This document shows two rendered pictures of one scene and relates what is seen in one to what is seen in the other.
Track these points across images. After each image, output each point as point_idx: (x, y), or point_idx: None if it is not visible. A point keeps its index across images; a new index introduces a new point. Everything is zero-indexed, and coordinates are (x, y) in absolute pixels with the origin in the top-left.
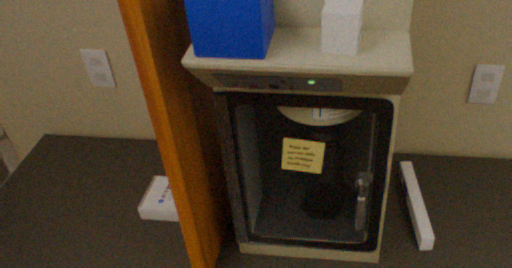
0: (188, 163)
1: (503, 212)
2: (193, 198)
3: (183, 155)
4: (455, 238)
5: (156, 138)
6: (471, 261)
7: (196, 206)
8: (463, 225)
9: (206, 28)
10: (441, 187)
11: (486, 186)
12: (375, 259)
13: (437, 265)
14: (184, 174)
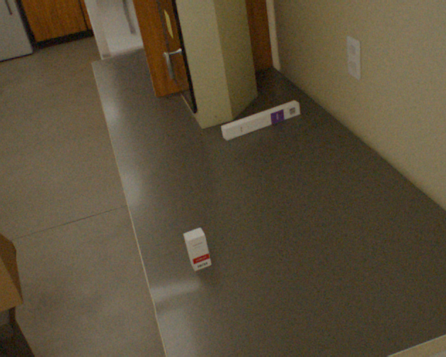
0: (146, 12)
1: (289, 155)
2: (147, 34)
3: (140, 4)
4: (244, 145)
5: None
6: (227, 154)
7: (150, 41)
8: (260, 144)
9: None
10: (294, 128)
11: (315, 142)
12: (200, 125)
13: (214, 145)
14: (139, 15)
